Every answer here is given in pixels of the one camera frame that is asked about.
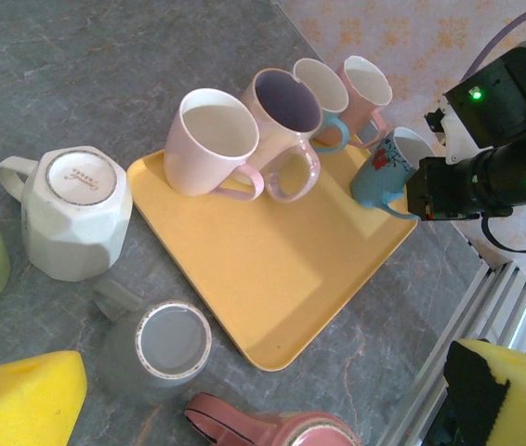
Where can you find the pink mug white interior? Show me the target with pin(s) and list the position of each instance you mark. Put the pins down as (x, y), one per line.
(365, 88)

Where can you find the aluminium table side rail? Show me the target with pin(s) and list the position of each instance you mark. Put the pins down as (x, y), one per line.
(477, 302)

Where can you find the blue floral mug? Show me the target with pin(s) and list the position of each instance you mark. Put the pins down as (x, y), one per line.
(379, 181)

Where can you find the white faceted mug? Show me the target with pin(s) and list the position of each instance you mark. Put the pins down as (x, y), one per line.
(77, 213)

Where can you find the grey mug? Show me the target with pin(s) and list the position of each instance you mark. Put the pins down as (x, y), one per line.
(165, 344)

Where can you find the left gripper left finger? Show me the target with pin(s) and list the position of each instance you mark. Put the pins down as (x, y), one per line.
(21, 404)

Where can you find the pink patterned mug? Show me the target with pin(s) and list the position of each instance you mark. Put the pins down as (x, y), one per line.
(263, 427)

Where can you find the pale pink mug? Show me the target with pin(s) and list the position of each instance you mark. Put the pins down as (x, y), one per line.
(198, 153)

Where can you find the pearly pink mug purple interior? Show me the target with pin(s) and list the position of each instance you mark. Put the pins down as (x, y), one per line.
(286, 107)

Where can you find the yellow tray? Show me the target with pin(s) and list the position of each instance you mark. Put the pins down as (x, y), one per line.
(253, 279)

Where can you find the light blue mug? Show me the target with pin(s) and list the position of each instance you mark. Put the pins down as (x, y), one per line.
(321, 88)

